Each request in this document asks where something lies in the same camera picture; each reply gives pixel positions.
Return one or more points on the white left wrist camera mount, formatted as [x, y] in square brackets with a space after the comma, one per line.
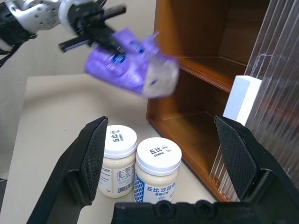
[64, 14]

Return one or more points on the brown wooden cabinet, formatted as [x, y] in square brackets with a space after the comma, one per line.
[198, 28]

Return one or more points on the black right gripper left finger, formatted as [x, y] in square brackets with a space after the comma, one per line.
[70, 168]

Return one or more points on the ribbed clear cabinet door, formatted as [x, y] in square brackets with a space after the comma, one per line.
[280, 70]

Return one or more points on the purple snack bag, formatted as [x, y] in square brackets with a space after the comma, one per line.
[109, 67]

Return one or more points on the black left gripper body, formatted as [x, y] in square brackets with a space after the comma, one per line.
[86, 18]

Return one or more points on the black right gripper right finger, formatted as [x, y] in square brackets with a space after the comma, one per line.
[264, 177]

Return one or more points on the white lidded dressing jar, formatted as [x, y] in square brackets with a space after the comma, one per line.
[120, 140]
[158, 154]

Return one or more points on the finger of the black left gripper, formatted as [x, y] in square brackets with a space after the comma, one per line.
[107, 39]

